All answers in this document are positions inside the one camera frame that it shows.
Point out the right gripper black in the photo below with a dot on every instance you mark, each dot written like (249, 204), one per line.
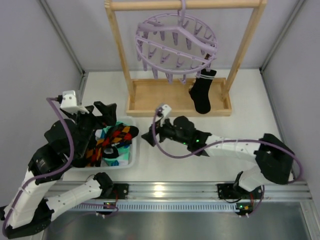
(157, 133)

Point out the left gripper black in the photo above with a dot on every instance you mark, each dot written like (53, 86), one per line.
(90, 117)

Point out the red orange argyle sock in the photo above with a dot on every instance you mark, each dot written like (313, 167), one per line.
(122, 135)

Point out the green sock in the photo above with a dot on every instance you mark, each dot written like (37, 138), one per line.
(104, 132)
(122, 160)

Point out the purple round clip hanger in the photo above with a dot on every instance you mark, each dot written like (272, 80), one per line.
(175, 44)

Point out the black sport sock grey patches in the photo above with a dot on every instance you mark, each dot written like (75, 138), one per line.
(110, 153)

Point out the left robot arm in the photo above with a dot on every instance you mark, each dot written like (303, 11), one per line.
(68, 139)

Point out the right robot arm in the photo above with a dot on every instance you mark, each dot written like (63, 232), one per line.
(271, 159)

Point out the white plastic basket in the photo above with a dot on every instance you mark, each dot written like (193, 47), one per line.
(133, 152)

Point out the black sock white stripes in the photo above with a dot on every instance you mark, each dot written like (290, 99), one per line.
(199, 91)

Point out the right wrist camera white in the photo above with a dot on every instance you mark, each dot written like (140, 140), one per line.
(163, 112)

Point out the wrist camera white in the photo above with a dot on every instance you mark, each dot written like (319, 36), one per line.
(69, 103)
(163, 112)

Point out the wooden hanger rack frame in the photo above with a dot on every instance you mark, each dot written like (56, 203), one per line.
(145, 94)

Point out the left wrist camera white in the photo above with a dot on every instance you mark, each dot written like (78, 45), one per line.
(69, 103)

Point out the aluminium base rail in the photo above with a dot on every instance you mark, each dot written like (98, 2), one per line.
(149, 191)

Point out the slotted cable duct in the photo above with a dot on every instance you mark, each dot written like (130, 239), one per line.
(172, 206)

